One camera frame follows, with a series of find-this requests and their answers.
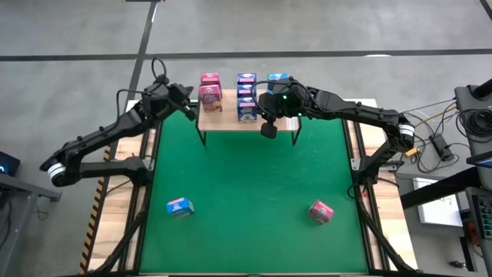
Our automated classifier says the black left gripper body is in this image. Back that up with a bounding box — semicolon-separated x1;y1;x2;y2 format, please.
167;83;194;111

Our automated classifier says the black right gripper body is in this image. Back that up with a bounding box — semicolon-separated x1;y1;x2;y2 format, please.
259;78;311;119

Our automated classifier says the pink Raisin Bran cereal box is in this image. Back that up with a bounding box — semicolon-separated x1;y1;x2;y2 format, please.
307;199;335;225
200;71;222;88
198;84;224;114

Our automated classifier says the blue Rice Krispies cereal box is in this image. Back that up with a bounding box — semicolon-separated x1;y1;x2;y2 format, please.
165;196;196;219
267;72;290;95

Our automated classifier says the blue Frosted Flakes cereal box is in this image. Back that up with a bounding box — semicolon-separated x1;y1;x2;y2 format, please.
236;95;258;124
236;72;258;98

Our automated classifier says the wooden shelf with black legs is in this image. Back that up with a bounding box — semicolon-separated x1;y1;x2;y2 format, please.
194;88;304;147

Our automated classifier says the green table mat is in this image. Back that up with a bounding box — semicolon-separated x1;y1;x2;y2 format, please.
138;105;369;274

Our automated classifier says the yellow black hazard tape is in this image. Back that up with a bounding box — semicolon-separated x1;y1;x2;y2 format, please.
78;173;111;275

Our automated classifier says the black power adapter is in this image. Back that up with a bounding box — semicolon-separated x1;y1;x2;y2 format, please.
429;132;455;162

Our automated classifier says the black diagonal beam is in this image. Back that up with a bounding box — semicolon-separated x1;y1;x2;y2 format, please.
399;165;492;209

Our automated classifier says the dark laptop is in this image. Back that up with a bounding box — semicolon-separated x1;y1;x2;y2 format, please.
0;150;22;178

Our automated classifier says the white board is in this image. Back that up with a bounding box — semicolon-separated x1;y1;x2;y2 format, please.
412;176;464;228

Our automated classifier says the black keyboard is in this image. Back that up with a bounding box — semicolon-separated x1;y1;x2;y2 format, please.
471;194;492;240

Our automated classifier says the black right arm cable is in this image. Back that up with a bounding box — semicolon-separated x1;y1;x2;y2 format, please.
251;78;308;120

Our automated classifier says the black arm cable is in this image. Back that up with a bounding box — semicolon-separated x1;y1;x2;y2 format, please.
115;57;169;120
251;78;308;120

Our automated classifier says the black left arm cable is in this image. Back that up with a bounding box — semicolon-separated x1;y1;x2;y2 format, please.
115;57;169;120

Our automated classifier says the yellow cable with plug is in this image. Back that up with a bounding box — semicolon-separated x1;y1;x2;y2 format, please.
386;103;458;157

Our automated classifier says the black aluminium table frame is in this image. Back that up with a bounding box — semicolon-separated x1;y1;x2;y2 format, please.
78;98;420;277

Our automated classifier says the coiled black cable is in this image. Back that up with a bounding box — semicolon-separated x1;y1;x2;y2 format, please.
455;107;492;139

